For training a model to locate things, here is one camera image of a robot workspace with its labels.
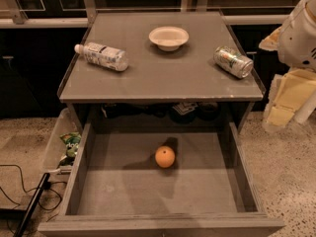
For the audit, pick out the clear plastic storage bin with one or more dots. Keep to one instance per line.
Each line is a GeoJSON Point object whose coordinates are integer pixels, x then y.
{"type": "Point", "coordinates": [55, 148]}

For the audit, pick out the white paper bowl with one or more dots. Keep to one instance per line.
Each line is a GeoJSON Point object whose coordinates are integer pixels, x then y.
{"type": "Point", "coordinates": [169, 38]}

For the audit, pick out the green soda can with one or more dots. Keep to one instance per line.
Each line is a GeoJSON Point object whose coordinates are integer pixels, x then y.
{"type": "Point", "coordinates": [233, 61]}

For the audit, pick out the black flat device on floor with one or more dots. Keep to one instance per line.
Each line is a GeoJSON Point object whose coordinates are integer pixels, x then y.
{"type": "Point", "coordinates": [32, 206]}

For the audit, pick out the green snack bag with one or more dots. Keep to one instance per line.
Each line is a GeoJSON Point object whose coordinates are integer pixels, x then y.
{"type": "Point", "coordinates": [71, 141]}

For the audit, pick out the metal railing behind cabinet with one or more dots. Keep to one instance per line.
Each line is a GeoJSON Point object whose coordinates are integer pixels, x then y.
{"type": "Point", "coordinates": [25, 14]}

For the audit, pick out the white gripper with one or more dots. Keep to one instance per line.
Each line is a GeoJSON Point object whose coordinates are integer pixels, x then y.
{"type": "Point", "coordinates": [297, 39]}

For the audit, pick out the orange fruit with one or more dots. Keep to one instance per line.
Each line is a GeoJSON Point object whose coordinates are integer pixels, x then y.
{"type": "Point", "coordinates": [165, 156]}

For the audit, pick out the open grey top drawer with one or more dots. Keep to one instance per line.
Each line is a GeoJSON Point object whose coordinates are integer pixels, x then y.
{"type": "Point", "coordinates": [116, 188]}

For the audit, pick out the clear plastic water bottle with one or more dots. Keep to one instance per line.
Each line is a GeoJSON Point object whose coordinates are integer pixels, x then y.
{"type": "Point", "coordinates": [103, 55]}

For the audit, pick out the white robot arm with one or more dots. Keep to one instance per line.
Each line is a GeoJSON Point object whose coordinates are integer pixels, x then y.
{"type": "Point", "coordinates": [293, 95]}

